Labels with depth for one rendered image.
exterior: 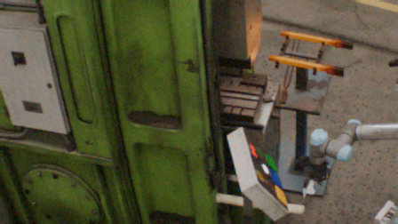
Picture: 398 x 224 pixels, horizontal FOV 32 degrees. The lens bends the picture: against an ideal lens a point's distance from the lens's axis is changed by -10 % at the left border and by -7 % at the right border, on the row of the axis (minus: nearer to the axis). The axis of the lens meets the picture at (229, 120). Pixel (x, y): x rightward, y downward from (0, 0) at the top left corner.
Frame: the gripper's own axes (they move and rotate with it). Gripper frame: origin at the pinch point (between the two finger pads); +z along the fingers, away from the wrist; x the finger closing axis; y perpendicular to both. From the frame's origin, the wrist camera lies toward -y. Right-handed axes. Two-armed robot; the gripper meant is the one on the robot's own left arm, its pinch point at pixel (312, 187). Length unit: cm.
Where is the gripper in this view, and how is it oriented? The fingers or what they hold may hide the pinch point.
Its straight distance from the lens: 343.6
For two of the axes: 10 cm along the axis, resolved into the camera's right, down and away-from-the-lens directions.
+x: 6.3, -5.6, 5.4
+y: 7.7, 4.0, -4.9
